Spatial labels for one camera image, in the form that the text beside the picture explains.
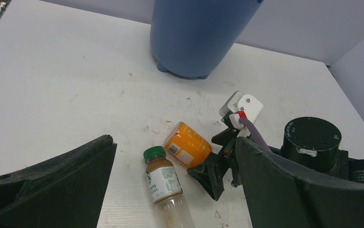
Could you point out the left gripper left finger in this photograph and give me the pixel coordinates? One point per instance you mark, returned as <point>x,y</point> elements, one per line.
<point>66,191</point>

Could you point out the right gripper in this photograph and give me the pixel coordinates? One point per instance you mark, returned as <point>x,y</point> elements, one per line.
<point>209,174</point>

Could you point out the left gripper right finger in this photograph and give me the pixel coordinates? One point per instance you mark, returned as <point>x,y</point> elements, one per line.
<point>283,194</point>

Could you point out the plain orange juice bottle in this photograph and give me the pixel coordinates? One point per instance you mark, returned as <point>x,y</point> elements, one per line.
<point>187,145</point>

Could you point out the cloudy bottle green cap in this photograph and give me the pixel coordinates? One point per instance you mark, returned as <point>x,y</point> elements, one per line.
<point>166,192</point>

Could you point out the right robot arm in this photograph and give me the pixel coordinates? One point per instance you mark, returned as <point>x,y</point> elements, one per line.
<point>308,141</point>

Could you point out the blue plastic bin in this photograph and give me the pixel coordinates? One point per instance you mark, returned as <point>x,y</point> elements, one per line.
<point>190,38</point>

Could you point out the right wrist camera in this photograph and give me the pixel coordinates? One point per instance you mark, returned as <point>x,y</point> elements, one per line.
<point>240,105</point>

